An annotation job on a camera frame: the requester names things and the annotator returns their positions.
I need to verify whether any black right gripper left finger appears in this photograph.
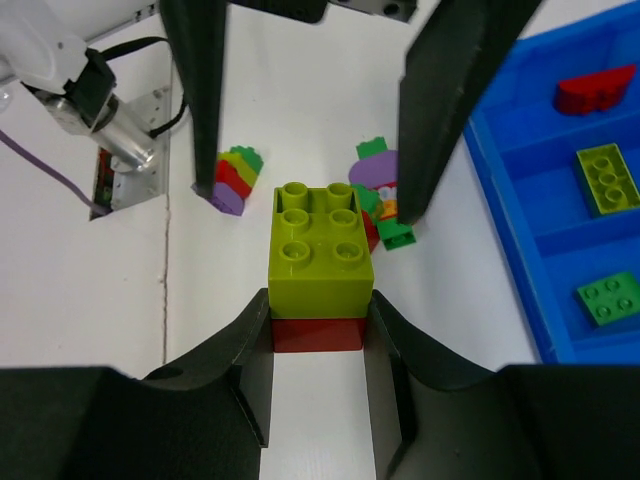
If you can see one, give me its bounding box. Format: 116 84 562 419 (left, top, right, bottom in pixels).
1 290 273 479

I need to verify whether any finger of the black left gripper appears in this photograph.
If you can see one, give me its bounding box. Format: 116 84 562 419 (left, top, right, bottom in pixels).
159 0 227 199

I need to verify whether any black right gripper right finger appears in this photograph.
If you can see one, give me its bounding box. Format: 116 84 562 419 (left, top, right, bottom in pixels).
364 293 639 479

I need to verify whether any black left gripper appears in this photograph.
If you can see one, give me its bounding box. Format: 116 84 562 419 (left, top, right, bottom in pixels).
231 0 540 224

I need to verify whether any red curved lego brick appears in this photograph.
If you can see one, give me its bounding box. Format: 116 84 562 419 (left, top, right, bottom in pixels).
553 64 637 116

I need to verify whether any lime lego brick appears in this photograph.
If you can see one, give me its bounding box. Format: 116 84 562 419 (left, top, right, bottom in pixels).
268 182 374 319

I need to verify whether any lime lego plate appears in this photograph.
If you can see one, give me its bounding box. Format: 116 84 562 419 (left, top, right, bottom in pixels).
574 143 639 218

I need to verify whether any green square lego brick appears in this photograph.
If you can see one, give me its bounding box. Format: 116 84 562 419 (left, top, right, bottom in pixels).
576 272 639 327

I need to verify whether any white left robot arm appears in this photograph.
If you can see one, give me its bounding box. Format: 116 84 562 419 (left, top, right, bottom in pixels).
1 1 538 224

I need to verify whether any blue divided plastic tray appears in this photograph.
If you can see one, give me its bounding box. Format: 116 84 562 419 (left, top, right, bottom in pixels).
464 14 639 364

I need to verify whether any small rainbow lego stack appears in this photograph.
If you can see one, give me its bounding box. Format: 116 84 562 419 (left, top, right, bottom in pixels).
208 145 264 216

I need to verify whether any purple and green lego cluster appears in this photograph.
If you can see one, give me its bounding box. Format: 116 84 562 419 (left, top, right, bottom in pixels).
348 137 416 252

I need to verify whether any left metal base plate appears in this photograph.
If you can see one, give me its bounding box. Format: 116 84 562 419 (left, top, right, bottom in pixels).
91 86 171 214

